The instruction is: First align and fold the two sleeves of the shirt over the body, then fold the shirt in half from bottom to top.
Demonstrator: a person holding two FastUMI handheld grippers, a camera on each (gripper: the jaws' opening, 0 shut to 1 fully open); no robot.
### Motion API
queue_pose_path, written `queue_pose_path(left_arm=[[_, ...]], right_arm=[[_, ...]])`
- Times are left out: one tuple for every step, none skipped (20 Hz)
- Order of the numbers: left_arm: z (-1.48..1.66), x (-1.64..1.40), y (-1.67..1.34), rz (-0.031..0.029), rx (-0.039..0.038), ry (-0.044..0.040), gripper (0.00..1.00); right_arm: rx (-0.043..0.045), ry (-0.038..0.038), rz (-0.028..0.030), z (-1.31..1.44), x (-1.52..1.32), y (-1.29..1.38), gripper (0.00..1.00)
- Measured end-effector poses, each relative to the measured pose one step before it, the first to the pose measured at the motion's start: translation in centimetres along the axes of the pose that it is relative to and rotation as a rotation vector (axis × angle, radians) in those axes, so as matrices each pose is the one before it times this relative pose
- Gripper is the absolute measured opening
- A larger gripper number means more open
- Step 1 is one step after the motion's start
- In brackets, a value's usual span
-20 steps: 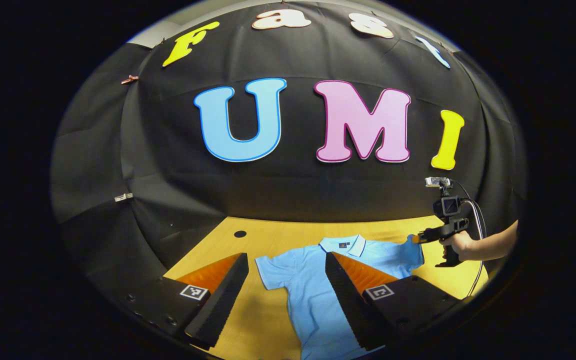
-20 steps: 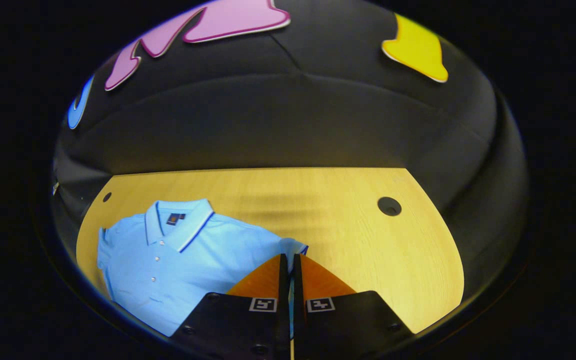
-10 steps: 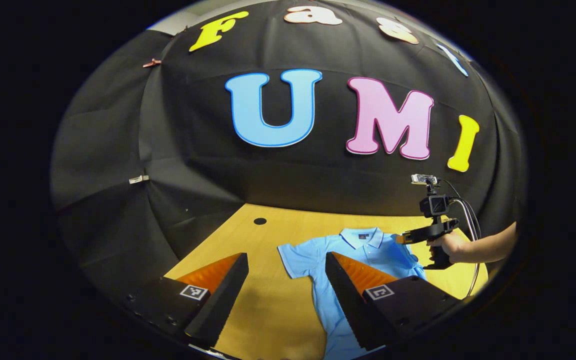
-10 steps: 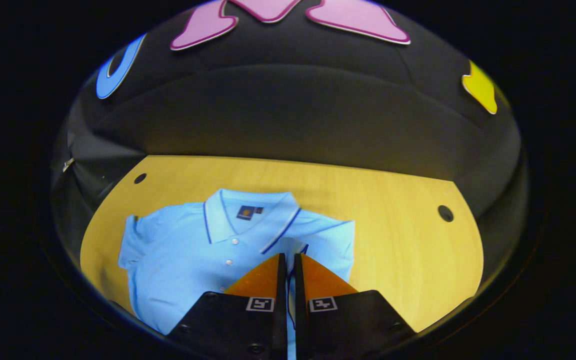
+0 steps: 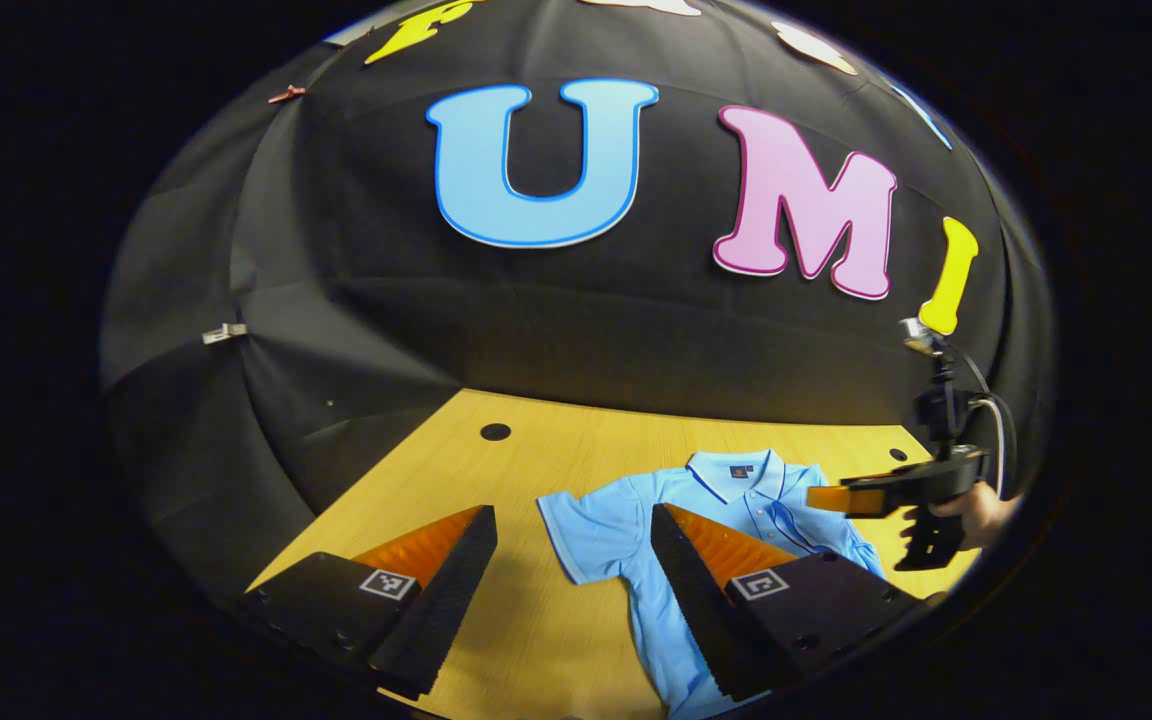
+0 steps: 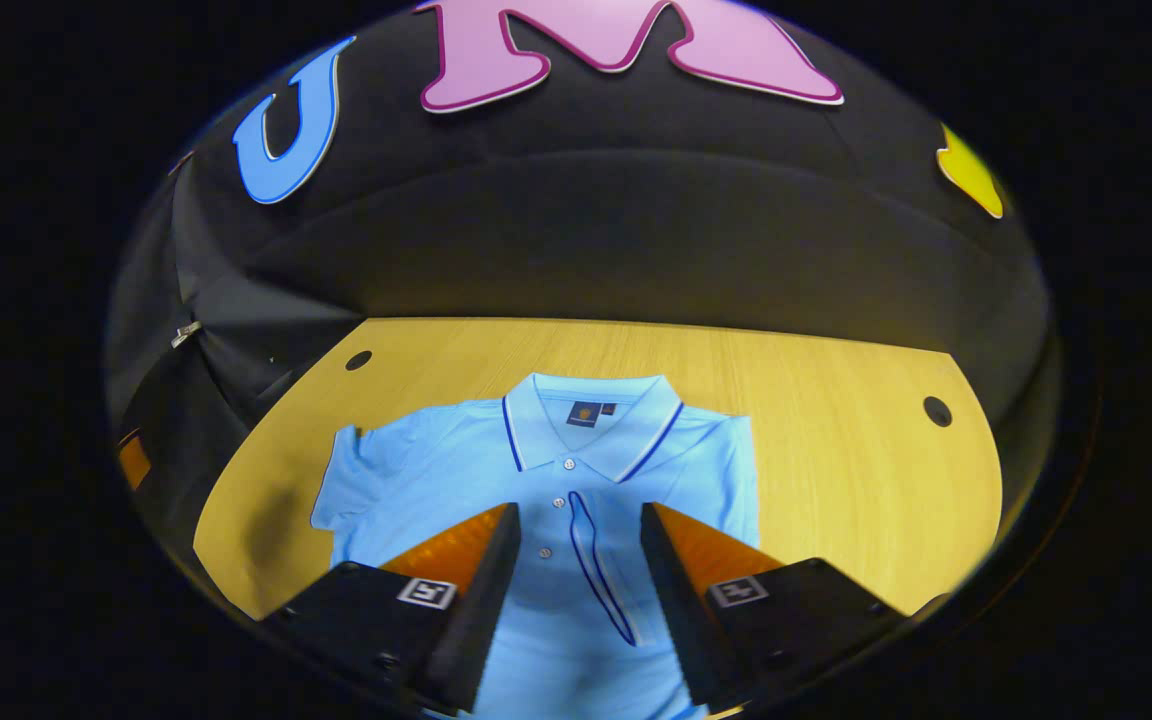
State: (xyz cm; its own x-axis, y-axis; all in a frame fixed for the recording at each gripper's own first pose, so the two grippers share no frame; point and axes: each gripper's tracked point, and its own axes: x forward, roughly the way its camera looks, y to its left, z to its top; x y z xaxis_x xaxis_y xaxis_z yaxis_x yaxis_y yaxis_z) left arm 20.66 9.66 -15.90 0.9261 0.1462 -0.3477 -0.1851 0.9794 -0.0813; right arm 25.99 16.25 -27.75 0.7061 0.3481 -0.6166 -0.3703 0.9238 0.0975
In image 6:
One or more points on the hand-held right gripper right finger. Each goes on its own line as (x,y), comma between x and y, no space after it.
(676,620)

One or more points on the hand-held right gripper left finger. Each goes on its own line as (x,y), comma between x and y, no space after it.
(471,620)

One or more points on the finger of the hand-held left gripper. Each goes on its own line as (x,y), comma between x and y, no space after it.
(134,460)

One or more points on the light blue T-shirt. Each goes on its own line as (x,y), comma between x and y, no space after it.
(576,450)

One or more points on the small silver backdrop clip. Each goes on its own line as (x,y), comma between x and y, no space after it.
(186,333)

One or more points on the black backdrop cloth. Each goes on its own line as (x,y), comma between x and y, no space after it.
(586,230)

